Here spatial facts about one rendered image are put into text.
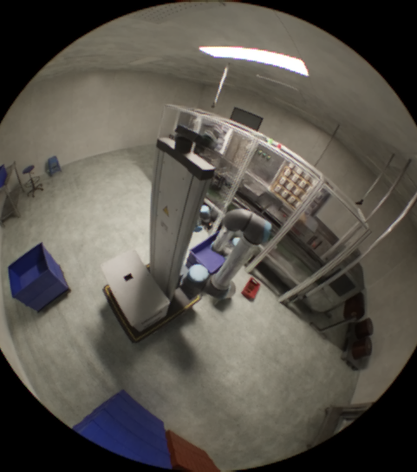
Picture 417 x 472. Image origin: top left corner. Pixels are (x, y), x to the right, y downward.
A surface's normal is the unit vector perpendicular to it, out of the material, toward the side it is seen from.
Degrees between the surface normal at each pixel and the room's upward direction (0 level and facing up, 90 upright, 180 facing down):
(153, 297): 0
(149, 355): 0
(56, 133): 90
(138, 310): 0
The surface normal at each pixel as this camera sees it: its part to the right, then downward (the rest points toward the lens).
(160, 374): 0.29, -0.63
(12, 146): 0.70, 0.65
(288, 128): -0.65, 0.42
